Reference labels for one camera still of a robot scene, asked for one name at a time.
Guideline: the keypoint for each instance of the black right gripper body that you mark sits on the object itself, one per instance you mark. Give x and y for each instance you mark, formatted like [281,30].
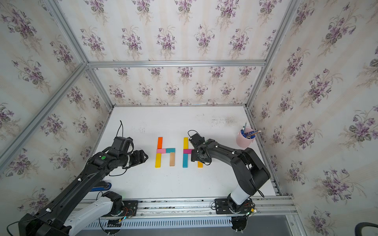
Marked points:
[195,156]

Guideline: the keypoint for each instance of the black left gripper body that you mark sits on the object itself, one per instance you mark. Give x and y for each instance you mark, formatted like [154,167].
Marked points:
[135,160]

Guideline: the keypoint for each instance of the teal block group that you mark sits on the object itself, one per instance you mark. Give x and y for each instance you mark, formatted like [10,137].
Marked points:
[170,150]
[185,160]

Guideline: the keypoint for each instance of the magenta block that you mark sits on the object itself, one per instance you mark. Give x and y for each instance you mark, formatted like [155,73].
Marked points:
[187,151]

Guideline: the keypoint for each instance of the yellow block group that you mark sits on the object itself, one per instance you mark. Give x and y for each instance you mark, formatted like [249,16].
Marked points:
[158,160]
[186,143]

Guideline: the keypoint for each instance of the pink block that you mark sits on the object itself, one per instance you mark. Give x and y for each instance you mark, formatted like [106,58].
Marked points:
[162,151]

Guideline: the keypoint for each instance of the natural wood block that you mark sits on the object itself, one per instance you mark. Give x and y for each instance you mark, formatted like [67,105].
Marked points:
[172,159]

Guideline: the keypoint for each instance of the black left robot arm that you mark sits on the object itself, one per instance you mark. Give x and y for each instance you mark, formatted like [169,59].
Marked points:
[57,219]

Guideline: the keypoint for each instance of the blue object behind arm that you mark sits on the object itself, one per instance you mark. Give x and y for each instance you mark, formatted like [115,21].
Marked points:
[103,186]

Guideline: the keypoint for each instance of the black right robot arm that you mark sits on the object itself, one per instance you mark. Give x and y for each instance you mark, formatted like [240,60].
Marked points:
[250,172]

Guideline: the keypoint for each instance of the pink pen cup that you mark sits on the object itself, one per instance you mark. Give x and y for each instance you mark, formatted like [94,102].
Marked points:
[241,140]

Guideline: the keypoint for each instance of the white vent grille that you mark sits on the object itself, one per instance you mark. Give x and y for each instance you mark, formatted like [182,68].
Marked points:
[160,223]

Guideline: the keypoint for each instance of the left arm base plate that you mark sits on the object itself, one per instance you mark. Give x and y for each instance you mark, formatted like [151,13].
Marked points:
[125,209]

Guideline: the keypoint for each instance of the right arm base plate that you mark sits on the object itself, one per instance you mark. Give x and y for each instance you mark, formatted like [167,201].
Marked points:
[227,206]

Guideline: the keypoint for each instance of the aluminium front rail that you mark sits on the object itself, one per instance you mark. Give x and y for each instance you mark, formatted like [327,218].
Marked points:
[177,206]

